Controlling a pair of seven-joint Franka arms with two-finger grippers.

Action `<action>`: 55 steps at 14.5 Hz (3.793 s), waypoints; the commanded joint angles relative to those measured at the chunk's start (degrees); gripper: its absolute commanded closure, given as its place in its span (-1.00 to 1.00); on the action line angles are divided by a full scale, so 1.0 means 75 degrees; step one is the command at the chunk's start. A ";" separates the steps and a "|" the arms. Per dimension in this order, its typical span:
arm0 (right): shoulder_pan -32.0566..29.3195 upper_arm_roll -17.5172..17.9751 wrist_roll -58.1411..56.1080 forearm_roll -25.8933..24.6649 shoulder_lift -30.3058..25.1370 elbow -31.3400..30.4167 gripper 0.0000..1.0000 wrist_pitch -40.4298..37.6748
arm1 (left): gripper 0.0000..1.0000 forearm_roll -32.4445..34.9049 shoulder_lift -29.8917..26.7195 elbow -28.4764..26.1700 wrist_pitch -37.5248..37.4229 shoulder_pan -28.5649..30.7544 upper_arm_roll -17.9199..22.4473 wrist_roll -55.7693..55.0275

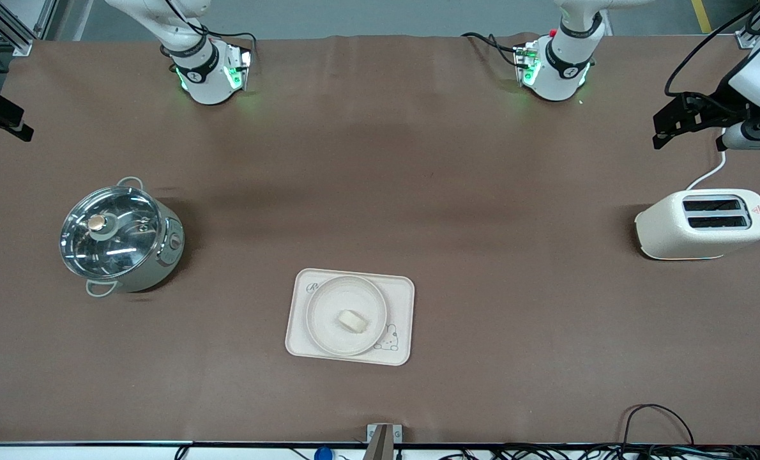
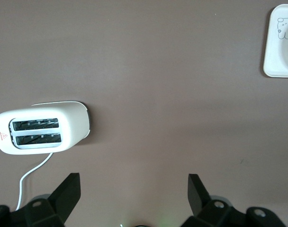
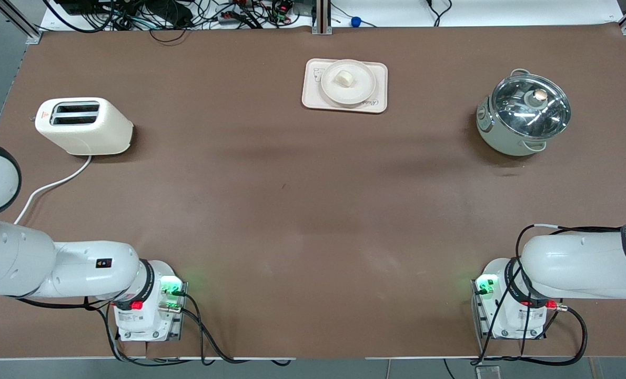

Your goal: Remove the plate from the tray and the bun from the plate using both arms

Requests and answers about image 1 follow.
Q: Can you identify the steel pot with grey handles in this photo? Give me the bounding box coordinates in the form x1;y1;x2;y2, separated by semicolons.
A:
59;177;186;298

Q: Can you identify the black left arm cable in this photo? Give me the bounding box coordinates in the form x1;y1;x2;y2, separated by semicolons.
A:
664;0;760;98

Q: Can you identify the black looped cable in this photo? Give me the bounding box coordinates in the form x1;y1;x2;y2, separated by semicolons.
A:
621;404;697;448

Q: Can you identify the metal base connector plate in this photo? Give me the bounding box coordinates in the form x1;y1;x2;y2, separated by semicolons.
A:
225;45;254;92
514;42;542;88

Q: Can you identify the cream two-slot toaster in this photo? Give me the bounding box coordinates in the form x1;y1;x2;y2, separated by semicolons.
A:
634;188;760;261

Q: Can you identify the cream rabbit print tray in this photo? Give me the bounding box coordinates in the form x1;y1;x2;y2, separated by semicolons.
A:
284;268;416;367

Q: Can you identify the white toaster power cable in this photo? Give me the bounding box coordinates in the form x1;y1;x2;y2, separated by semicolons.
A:
685;147;727;191

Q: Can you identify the black base cable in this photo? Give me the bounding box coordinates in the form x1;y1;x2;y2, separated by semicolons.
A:
462;32;522;66

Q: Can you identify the glass pot lid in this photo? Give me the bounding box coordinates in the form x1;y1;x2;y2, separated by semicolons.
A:
59;185;165;280

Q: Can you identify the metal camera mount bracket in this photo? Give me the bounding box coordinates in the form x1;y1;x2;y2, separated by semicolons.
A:
366;424;403;460

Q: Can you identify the cream round plate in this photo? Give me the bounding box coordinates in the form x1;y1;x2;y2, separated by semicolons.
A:
306;275;388;357

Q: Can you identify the pale steamed bun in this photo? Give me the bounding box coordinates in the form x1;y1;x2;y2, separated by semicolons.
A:
337;310;369;334

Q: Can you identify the brown table mat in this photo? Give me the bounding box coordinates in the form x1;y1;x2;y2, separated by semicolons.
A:
0;33;760;446

